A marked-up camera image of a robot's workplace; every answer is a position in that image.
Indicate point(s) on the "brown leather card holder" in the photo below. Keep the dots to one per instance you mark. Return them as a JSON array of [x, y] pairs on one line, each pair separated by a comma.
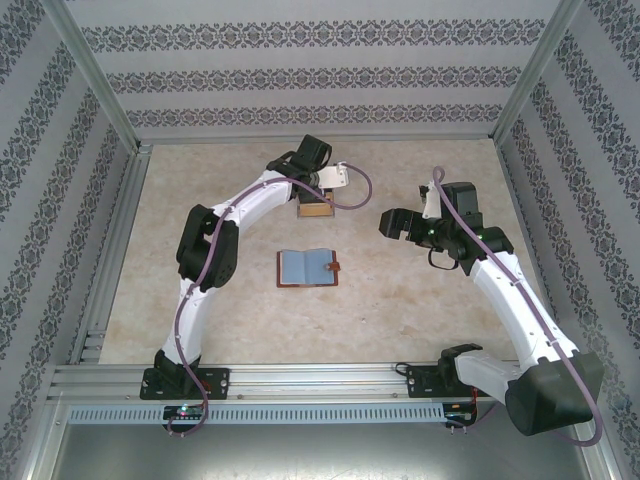
[[300, 267]]

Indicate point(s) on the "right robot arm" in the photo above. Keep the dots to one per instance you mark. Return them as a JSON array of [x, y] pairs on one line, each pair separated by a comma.
[[510, 300]]

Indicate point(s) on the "wooden card box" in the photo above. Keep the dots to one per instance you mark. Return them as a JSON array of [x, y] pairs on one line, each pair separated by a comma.
[[315, 212]]

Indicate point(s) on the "small controller circuit board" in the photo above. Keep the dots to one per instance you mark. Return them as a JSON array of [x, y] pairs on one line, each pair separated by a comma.
[[182, 412], [460, 414]]

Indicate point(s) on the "grey metal shelf panel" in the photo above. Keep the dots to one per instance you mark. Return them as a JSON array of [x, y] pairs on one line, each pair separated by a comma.
[[320, 455]]

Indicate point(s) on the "aluminium frame cross beam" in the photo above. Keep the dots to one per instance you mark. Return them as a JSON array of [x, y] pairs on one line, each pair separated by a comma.
[[320, 141]]

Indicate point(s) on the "aluminium side rail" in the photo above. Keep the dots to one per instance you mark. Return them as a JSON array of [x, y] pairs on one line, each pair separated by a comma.
[[115, 250], [540, 250]]

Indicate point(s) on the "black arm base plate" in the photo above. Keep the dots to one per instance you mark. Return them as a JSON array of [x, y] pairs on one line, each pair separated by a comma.
[[417, 385], [220, 382]]

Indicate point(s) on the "aluminium mounting rail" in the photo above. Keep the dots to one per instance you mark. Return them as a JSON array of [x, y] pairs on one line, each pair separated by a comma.
[[320, 380]]

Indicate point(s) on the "aluminium frame post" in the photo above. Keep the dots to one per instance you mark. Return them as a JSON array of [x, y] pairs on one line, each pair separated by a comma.
[[534, 75], [100, 75]]

